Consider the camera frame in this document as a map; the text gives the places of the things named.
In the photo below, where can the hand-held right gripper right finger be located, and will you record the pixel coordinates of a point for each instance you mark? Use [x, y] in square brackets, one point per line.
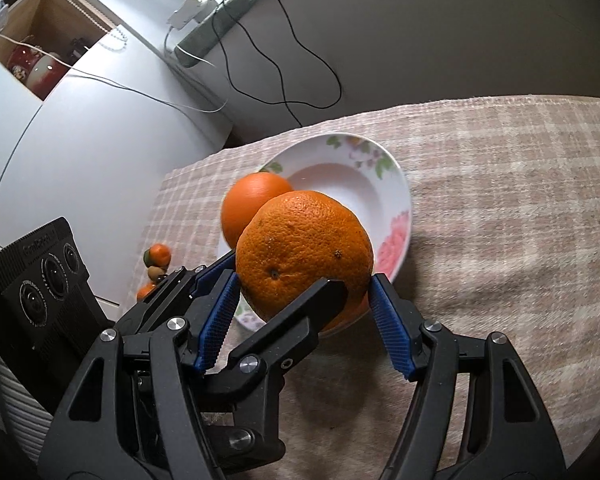
[387, 325]

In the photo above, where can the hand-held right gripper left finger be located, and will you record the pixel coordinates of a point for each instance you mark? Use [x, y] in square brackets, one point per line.
[220, 320]

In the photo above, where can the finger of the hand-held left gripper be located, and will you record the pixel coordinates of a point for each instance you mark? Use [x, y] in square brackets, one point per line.
[290, 325]
[180, 285]

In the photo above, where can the small brown fruit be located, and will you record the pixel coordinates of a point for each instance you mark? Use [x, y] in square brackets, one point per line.
[156, 274]

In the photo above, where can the small orange kumquat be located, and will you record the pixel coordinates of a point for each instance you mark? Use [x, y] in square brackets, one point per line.
[146, 291]

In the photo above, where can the tangerine with green leaf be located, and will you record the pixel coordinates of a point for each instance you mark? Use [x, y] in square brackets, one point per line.
[160, 254]

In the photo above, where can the large bumpy orange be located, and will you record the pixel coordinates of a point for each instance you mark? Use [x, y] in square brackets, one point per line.
[300, 240]

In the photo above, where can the white floral plate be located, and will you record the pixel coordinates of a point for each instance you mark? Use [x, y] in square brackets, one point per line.
[350, 195]

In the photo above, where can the smooth round orange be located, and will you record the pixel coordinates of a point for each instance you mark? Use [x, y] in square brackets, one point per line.
[250, 200]

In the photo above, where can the beige plaid blanket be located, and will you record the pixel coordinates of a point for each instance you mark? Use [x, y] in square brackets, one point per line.
[505, 210]

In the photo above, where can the white cabinet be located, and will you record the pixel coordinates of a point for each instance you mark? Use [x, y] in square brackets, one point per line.
[105, 135]

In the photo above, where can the white and red jar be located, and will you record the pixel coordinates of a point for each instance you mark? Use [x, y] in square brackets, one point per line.
[45, 72]

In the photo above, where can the red ceramic jar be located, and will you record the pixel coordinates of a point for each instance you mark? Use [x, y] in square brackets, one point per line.
[22, 57]

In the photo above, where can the dark small jar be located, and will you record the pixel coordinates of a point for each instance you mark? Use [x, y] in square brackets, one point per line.
[77, 49]

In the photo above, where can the green cloth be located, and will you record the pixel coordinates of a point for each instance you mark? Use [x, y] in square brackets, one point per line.
[230, 15]

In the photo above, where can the white power strip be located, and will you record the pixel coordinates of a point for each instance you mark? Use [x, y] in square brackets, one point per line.
[192, 7]

